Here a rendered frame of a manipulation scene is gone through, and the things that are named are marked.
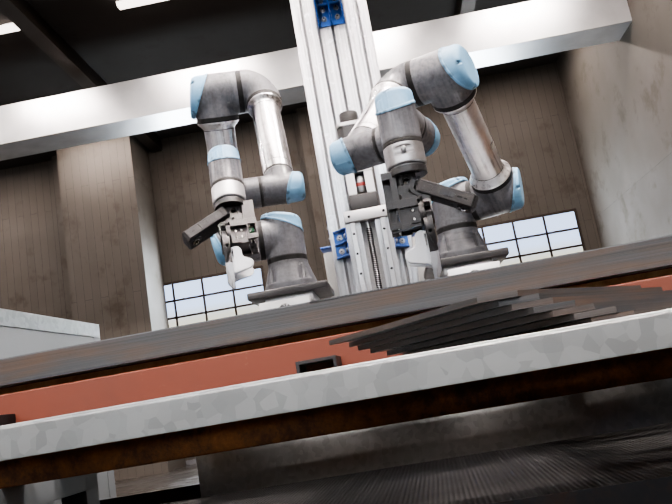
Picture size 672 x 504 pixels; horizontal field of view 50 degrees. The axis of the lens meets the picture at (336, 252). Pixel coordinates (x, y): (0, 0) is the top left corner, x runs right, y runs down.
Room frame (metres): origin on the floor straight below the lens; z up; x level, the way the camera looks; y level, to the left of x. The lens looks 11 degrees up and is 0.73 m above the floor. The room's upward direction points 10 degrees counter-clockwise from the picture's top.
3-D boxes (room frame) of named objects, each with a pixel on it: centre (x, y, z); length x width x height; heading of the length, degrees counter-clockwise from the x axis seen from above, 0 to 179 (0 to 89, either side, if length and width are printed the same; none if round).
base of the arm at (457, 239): (2.03, -0.35, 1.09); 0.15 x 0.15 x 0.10
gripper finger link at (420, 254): (1.27, -0.15, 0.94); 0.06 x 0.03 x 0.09; 84
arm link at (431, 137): (1.39, -0.18, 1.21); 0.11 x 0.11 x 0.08; 65
